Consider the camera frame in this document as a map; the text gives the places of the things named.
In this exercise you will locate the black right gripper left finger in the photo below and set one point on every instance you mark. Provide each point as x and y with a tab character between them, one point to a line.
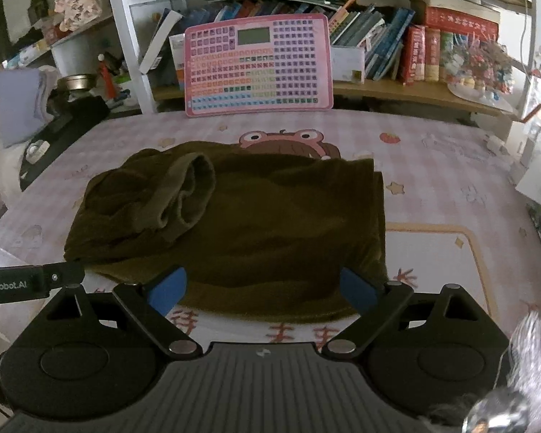
148	305

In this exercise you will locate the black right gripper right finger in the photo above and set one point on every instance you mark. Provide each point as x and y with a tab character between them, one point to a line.
378	310

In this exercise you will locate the dark brown garment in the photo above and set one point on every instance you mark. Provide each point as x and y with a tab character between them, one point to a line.
260	235

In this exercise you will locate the pink checkered desk mat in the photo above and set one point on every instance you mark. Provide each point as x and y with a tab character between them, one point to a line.
452	213

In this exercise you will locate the white furry sleeve cuff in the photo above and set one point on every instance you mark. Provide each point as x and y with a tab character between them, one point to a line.
514	406

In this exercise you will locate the lavender folded cloth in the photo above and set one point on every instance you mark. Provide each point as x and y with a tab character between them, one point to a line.
24	97

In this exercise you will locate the brass bowl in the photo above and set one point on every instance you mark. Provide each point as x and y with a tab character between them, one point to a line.
77	82

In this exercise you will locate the thick red dictionary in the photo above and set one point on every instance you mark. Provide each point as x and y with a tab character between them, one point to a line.
413	56

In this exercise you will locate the row of blue books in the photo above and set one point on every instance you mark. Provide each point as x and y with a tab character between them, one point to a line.
379	30

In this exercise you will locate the white card box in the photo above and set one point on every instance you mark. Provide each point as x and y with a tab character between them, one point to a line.
347	64

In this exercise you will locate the artificial flower arrangement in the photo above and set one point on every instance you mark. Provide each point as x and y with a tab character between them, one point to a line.
480	73

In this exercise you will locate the pink learning tablet board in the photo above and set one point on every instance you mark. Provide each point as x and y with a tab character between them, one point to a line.
268	63

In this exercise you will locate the red and cream book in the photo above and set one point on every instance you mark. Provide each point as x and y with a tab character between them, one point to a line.
432	54

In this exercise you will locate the green spine book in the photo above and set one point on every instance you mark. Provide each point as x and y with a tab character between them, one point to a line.
446	47

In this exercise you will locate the white leaning book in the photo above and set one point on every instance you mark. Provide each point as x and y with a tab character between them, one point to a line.
153	55

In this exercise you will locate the floral plush toy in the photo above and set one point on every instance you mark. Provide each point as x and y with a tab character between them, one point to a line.
77	13

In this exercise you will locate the large red book lying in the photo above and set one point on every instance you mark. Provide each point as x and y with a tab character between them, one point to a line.
460	23

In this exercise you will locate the white shelf post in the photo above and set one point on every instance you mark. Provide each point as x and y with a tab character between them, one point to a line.
131	50

